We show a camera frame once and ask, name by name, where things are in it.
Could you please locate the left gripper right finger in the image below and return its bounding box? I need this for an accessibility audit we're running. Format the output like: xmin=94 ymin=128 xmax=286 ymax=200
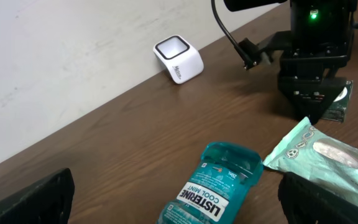
xmin=278 ymin=172 xmax=358 ymax=224

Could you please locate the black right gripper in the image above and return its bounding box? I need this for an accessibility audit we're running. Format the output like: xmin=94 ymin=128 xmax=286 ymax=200
xmin=239 ymin=30 xmax=353 ymax=124

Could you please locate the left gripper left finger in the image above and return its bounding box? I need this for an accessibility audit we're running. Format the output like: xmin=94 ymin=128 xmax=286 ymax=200
xmin=0 ymin=168 xmax=75 ymax=224

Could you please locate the green wet wipes pack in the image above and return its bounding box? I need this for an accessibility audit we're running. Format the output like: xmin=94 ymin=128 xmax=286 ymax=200
xmin=263 ymin=117 xmax=358 ymax=206

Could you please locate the green square packet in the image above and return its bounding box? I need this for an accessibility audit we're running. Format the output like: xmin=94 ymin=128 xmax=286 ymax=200
xmin=321 ymin=80 xmax=353 ymax=123

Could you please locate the blue mouthwash bottle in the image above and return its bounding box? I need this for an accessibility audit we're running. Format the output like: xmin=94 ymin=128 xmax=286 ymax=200
xmin=157 ymin=142 xmax=264 ymax=224

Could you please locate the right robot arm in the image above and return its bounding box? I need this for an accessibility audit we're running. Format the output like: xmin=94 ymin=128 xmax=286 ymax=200
xmin=223 ymin=0 xmax=357 ymax=124

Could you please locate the white barcode scanner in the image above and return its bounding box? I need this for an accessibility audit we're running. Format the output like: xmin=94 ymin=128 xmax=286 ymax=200
xmin=153 ymin=35 xmax=204 ymax=85

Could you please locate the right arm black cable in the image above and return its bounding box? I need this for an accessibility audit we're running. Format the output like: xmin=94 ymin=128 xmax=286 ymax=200
xmin=210 ymin=0 xmax=254 ymax=70

